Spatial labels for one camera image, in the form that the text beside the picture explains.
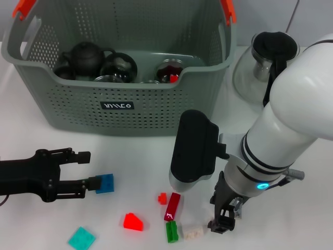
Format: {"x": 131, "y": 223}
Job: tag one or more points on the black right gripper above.
{"x": 223, "y": 198}

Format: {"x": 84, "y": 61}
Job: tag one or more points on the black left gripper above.
{"x": 28, "y": 177}

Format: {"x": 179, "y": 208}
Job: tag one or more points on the small red toy brick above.
{"x": 173, "y": 78}
{"x": 162, "y": 198}

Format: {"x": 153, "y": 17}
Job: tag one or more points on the glass teacup black holder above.
{"x": 166, "y": 69}
{"x": 102, "y": 78}
{"x": 119, "y": 66}
{"x": 149, "y": 82}

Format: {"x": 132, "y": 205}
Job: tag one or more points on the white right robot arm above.
{"x": 286, "y": 117}

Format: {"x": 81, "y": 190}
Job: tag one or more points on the grey perforated storage bin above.
{"x": 143, "y": 117}

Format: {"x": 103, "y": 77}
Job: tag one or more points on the blue toy brick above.
{"x": 107, "y": 183}

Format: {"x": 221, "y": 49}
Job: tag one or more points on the green toy brick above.
{"x": 171, "y": 231}

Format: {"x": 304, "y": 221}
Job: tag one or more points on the dark red long brick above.
{"x": 173, "y": 207}

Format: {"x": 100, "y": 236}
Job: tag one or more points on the red sloped toy brick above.
{"x": 133, "y": 221}

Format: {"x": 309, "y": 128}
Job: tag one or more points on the teal flat toy plate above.
{"x": 82, "y": 238}

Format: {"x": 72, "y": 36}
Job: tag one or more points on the black clay teapot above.
{"x": 84, "y": 58}

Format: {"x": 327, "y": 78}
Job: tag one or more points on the glass teapot black lid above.
{"x": 273, "y": 43}

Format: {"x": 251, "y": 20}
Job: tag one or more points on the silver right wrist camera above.
{"x": 195, "y": 148}

